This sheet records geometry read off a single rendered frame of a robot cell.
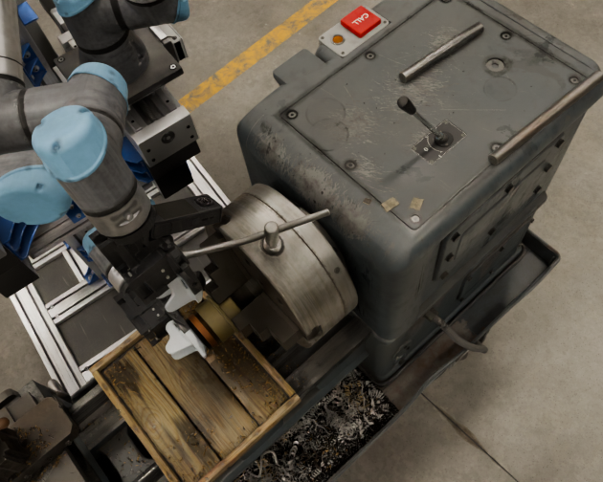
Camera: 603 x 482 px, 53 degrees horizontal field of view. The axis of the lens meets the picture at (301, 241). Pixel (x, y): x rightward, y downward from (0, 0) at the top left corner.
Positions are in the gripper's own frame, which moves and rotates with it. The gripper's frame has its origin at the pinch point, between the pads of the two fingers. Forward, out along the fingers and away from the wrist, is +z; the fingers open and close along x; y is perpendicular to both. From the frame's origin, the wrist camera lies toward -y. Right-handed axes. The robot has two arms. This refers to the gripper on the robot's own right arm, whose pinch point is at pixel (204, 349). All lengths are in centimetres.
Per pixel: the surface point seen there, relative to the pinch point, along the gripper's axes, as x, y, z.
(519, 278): -55, -80, 22
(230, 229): 14.7, -16.3, -8.5
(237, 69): -108, -97, -145
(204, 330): 3.1, -2.1, -1.6
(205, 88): -108, -78, -147
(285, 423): -37.1, -4.2, 12.2
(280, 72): 17, -45, -28
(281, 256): 14.5, -19.5, 2.0
